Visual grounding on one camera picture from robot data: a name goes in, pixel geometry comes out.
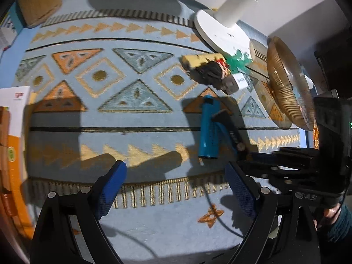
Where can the white wall charger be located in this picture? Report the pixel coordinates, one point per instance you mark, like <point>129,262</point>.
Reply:
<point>238,82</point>

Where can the white desk lamp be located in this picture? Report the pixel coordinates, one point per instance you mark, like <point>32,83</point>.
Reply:
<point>220,33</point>

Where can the blue cover workbooks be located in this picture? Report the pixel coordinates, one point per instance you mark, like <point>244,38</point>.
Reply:
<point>8,30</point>

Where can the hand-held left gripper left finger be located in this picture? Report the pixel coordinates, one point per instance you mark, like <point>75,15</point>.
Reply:
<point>110,189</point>

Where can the green plastic toy plant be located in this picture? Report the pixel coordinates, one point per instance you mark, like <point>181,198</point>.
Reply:
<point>239,60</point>

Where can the light blue desk pad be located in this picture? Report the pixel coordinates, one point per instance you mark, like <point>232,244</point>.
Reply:
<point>18,52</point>

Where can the woven bamboo pen holder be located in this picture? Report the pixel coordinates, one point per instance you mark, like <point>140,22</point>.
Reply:
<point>41,0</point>

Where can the amber ribbed glass bowl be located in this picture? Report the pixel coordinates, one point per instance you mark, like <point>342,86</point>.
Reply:
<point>286,88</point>

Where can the white small cap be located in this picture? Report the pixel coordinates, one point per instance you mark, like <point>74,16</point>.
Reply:
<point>306,81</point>

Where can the white paper sheet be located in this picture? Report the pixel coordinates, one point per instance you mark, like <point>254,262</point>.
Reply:
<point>16,107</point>

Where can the blue tube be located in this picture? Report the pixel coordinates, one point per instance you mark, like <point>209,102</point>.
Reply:
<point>207,134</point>

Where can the blue patterned mat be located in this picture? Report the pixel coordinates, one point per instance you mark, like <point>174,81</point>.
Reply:
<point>110,143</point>

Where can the pale yellow rectangular block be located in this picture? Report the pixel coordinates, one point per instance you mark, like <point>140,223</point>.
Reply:
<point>198,60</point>

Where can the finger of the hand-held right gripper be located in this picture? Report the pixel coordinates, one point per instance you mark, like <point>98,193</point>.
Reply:
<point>258,162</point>
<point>232,134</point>

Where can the orange box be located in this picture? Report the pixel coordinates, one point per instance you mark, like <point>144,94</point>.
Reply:
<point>16,170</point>

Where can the person's right hand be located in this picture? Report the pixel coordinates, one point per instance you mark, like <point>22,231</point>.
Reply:
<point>328,216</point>

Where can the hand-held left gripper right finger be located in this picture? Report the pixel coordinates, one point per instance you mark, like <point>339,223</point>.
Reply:
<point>240,189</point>

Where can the black monitor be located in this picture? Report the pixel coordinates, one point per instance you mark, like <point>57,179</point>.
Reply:
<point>334,66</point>

